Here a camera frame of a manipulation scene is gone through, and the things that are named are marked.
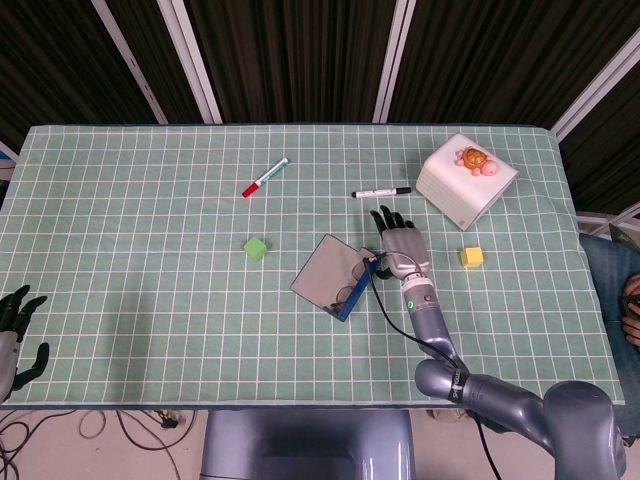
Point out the orange pink turtle toy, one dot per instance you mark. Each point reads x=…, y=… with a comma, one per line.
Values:
x=474, y=159

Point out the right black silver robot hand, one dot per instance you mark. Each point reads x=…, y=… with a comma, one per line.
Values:
x=405, y=250

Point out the black smartphone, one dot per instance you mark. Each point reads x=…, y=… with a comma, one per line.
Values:
x=631, y=306

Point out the floor power connector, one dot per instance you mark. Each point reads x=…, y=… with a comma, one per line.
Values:
x=169, y=421

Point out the black-capped whiteboard marker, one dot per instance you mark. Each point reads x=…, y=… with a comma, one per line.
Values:
x=380, y=192

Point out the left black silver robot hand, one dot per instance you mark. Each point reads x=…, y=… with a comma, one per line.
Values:
x=5, y=360

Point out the blue white edge object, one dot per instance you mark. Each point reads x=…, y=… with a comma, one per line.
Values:
x=6, y=157

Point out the blue glasses case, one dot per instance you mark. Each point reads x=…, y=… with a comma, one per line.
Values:
x=325, y=270

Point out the thin-framed round eyeglasses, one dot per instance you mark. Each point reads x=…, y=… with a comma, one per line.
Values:
x=358, y=271

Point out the bystander blue jeans leg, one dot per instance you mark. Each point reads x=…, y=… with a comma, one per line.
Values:
x=605, y=270

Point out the yellow cube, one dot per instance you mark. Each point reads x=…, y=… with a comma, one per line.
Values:
x=471, y=257

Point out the green cube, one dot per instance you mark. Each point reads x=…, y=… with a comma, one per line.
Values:
x=255, y=248

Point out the grey shoe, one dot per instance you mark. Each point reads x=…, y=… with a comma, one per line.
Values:
x=627, y=441

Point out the grey metal frame base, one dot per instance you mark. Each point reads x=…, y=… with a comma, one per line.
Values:
x=592, y=225

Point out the white partition post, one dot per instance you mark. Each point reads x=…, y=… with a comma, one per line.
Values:
x=392, y=62
x=129, y=62
x=600, y=92
x=192, y=62

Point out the white ribbed box device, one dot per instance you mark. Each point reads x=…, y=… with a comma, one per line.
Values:
x=450, y=190

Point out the red-capped whiteboard marker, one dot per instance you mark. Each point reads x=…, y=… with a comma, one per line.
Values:
x=265, y=177

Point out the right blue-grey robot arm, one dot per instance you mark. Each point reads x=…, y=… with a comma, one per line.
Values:
x=430, y=320

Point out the bystander hand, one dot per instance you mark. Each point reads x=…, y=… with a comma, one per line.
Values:
x=634, y=286
x=634, y=332

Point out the blue-grey robot torso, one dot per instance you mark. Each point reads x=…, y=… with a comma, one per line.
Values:
x=300, y=445

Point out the green checkered tablecloth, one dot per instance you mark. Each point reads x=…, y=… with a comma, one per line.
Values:
x=150, y=300

